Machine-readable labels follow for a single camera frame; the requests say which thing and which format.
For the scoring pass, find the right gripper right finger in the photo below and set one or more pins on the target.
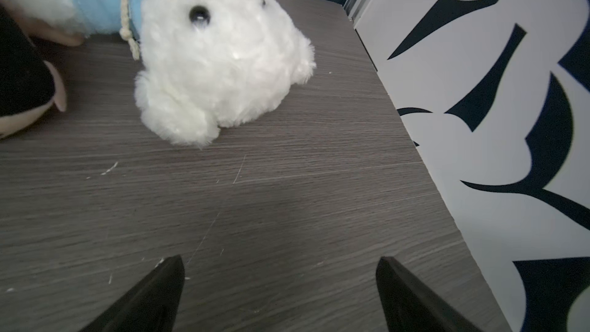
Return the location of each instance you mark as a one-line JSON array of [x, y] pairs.
[[409, 305]]

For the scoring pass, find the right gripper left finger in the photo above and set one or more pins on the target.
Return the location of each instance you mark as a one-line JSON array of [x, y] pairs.
[[151, 305]]

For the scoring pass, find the small doll striped hat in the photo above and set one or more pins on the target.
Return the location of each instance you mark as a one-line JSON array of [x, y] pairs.
[[30, 85]]

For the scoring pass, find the white teddy bear blue shirt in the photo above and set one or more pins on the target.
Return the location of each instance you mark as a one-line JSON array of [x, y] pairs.
[[207, 64]]

